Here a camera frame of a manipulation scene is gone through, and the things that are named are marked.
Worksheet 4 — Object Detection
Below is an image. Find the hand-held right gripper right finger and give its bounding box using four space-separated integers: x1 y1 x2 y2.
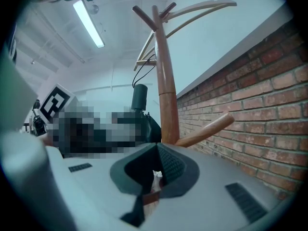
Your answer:
143 142 282 231

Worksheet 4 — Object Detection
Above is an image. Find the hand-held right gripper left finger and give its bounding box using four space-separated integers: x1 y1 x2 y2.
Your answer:
45 142 160 231

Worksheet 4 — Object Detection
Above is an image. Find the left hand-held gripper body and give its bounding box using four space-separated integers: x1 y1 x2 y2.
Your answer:
37 83 78 125

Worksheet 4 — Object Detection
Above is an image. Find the black umbrella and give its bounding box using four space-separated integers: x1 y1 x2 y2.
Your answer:
112 53 162 146

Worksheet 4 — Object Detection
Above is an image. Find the wooden coat rack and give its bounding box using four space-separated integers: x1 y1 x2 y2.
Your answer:
131 2 236 149

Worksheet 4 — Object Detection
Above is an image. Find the long ceiling light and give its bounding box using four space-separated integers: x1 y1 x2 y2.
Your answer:
72 0 106 49

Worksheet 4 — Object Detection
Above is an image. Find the pale wooden clothes hanger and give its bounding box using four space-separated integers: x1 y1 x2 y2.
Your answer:
133 0 238 72

